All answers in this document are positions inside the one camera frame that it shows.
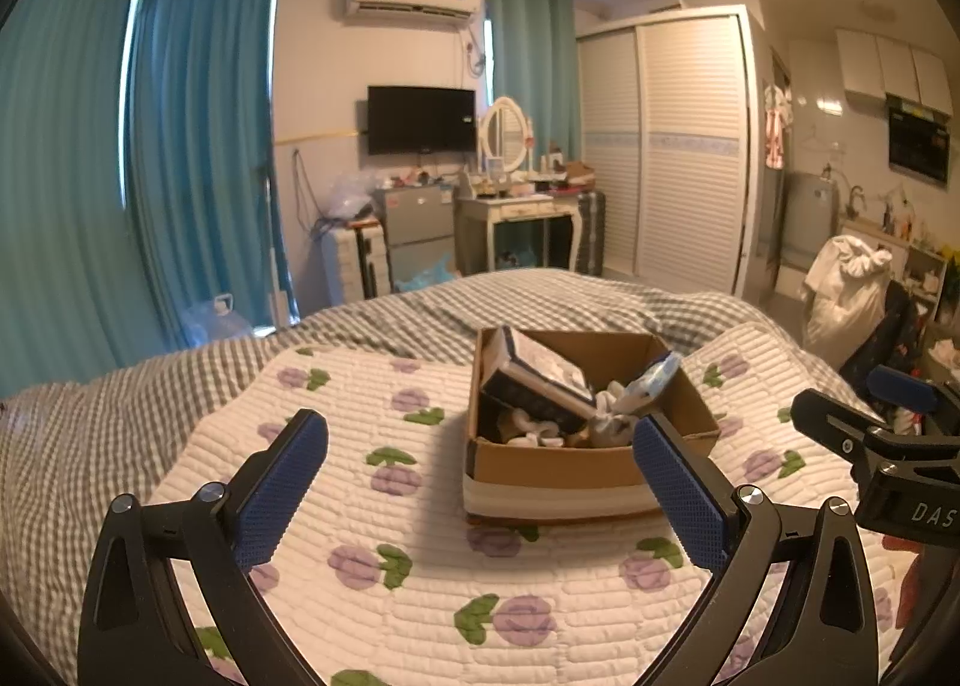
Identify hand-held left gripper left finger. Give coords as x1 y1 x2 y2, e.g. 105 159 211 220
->
77 408 331 686

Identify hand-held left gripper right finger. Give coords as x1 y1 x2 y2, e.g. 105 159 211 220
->
632 412 880 686

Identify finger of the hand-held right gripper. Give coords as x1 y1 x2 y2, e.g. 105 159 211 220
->
866 365 938 425
791 388 890 466

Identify pale grey soft cloth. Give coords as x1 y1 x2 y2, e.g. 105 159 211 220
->
589 412 640 449

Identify brown cardboard box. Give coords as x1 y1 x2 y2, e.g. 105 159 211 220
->
463 326 721 523

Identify white sock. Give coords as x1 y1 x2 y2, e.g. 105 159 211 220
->
596 380 638 417

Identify blue white wipes packet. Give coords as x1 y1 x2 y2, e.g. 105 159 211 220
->
621 352 685 407

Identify dark floral garment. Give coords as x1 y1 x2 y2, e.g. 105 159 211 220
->
840 281 927 387

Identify white cloth bundle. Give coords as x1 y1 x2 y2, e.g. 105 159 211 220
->
802 234 893 368

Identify white open shelf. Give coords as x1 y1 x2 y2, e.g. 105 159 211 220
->
896 240 950 327

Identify floral quilted mat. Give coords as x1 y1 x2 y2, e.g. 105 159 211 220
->
142 322 923 686

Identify clear water jug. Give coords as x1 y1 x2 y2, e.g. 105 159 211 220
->
184 292 252 350

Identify grey checked duvet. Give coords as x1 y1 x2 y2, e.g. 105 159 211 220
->
0 268 796 686

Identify grey washing machine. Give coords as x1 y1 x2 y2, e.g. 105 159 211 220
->
780 169 845 282

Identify white suitcase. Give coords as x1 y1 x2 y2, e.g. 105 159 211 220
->
322 225 391 308

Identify black range hood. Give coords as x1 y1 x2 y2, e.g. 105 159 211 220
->
886 95 953 185

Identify blue plastic bag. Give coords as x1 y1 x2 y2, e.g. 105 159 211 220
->
397 255 458 293

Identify hanging pink garment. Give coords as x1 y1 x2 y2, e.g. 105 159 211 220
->
763 86 792 170

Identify grey mini fridge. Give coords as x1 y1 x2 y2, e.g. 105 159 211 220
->
375 182 457 282

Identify clear plastic bag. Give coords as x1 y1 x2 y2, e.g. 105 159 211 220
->
326 172 376 221

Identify white louvred wardrobe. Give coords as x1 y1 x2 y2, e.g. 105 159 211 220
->
576 7 755 297

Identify white dressing table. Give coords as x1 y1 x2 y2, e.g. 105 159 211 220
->
456 195 582 275

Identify wide blue curtain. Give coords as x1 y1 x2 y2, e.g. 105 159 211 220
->
0 0 140 398

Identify oval white mirror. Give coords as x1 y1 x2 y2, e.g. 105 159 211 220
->
480 95 530 173

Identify narrow blue curtain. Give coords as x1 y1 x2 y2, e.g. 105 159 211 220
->
484 0 582 166

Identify white wall cabinets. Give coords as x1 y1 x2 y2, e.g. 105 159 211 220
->
836 28 950 110

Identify black wall television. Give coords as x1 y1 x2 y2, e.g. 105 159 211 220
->
366 85 478 157

